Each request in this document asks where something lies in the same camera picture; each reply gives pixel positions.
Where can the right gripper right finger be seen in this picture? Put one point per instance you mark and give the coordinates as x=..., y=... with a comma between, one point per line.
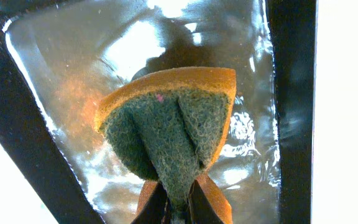
x=200, y=210

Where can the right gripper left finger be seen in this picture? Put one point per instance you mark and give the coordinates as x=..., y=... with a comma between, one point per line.
x=152, y=203

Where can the green yellow sponge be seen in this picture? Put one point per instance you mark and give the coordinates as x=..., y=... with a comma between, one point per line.
x=170, y=127

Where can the black water tray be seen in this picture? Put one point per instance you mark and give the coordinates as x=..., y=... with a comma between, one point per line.
x=58, y=59

